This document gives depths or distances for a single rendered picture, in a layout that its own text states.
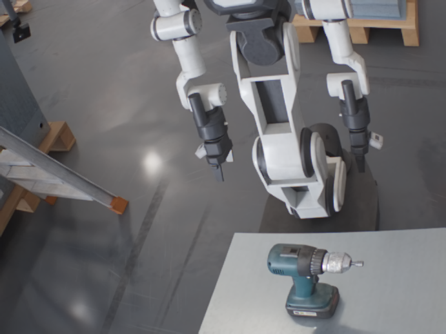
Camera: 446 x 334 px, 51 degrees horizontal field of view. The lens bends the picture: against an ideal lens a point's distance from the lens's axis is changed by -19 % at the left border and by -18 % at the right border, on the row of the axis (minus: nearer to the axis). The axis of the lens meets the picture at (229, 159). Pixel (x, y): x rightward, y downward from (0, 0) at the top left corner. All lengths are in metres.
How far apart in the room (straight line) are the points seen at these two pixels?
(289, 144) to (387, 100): 1.24
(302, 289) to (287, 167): 0.53
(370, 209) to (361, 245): 0.71
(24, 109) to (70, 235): 0.83
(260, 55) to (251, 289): 0.61
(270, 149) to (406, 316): 0.70
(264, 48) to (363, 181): 0.83
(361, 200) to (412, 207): 0.29
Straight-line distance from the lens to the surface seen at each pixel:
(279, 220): 2.06
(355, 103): 1.47
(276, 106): 1.55
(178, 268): 2.29
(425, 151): 2.42
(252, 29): 1.42
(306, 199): 1.83
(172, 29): 1.49
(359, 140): 1.55
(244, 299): 1.29
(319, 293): 1.16
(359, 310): 1.20
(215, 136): 1.64
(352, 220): 1.98
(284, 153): 1.55
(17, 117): 3.06
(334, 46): 1.44
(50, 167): 2.27
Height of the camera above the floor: 1.70
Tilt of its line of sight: 40 degrees down
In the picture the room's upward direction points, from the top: 23 degrees counter-clockwise
